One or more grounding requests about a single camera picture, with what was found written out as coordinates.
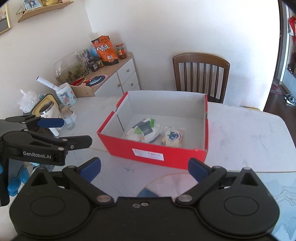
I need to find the blue gloved left hand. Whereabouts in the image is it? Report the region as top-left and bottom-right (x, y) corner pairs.
(1, 160), (32, 197)

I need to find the white yellow kettle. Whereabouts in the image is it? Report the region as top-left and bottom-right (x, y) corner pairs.
(30, 93), (61, 137)

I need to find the clear drinking glass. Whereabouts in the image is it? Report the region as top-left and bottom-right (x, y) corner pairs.
(59, 106), (75, 130)

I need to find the patterned white cup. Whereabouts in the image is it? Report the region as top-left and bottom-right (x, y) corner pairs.
(56, 82), (77, 107)

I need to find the wooden desk organizer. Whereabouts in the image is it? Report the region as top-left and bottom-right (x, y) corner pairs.
(70, 79), (95, 98)

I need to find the yellow blue snack packet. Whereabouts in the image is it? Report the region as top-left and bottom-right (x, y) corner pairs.
(161, 130), (183, 148)

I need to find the glass fish bowl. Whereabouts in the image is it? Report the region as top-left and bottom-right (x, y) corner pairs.
(54, 52), (85, 84)

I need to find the round blue mouse pad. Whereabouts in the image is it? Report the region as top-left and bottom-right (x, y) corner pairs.
(86, 75), (107, 87)

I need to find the red cardboard shoe box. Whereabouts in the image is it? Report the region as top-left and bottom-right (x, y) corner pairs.
(97, 90), (209, 169)

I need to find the small blue globe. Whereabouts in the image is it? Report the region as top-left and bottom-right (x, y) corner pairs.
(90, 46), (100, 58)

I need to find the white sideboard cabinet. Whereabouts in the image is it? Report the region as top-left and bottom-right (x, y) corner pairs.
(85, 52), (140, 97)

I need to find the orange snack bag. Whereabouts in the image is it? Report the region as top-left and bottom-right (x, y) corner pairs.
(91, 35), (119, 66)

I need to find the red lid sauce jar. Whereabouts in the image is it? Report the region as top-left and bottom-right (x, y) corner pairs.
(116, 43), (127, 59)

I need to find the brown wooden chair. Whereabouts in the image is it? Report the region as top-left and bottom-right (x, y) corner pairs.
(172, 53), (230, 103)

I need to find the wooden wall shelf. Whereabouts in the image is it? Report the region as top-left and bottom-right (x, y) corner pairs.
(16, 1), (74, 23)

